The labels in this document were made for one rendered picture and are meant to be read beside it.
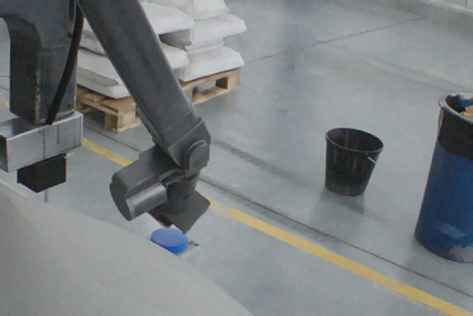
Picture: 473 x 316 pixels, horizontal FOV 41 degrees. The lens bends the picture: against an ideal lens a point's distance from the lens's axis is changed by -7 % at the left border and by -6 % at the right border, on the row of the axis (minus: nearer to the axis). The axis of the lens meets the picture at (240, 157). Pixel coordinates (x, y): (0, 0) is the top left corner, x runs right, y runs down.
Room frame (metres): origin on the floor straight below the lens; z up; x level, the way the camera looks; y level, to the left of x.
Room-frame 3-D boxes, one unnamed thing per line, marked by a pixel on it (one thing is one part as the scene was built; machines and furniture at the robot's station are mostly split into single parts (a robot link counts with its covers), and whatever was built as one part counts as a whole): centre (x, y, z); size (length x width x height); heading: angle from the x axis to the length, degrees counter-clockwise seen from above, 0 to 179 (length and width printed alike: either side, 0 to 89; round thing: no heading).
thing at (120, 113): (4.00, 0.73, 0.07); 1.20 x 0.82 x 0.14; 150
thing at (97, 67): (3.63, 0.70, 0.32); 0.66 x 0.43 x 0.15; 150
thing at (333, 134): (3.01, -0.54, 0.13); 0.30 x 0.30 x 0.26
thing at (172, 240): (0.93, 0.10, 0.84); 0.06 x 0.06 x 0.02
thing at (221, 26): (4.15, 0.40, 0.44); 0.68 x 0.44 x 0.15; 148
